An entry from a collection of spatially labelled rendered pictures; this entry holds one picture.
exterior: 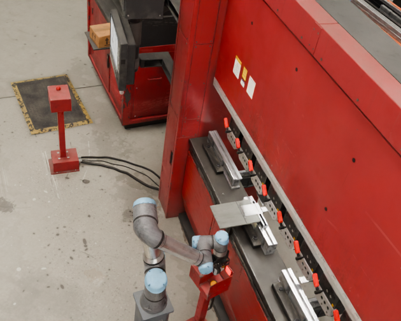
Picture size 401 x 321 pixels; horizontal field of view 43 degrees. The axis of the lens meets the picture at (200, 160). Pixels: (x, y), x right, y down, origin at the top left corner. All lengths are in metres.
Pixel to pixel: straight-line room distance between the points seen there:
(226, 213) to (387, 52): 1.39
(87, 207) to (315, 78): 2.57
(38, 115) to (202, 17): 2.56
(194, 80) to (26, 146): 2.08
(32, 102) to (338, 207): 3.80
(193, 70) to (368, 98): 1.59
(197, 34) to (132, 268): 1.82
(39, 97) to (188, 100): 2.37
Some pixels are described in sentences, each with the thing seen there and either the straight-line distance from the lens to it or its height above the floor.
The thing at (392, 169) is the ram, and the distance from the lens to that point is 1.97.
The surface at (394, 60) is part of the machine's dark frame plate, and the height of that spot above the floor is 2.30.
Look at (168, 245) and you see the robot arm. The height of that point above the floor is 1.30.
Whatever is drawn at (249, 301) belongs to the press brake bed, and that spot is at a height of 0.65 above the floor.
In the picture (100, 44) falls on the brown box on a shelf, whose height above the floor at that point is 1.02.
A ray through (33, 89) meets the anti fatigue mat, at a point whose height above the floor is 0.01.
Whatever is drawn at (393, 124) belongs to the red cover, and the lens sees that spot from 1.91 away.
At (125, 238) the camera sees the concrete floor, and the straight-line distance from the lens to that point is 4.14.
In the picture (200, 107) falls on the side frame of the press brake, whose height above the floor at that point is 1.15.
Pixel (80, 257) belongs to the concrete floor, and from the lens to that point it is 4.03.
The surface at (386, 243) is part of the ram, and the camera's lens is 2.08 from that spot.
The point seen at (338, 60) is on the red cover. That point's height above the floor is 2.25.
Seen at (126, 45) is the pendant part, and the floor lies 1.59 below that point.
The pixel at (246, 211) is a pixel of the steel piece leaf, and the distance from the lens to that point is 3.10.
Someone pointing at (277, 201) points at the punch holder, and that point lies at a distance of 2.77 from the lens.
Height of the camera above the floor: 3.24
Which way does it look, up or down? 42 degrees down
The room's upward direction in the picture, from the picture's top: 10 degrees clockwise
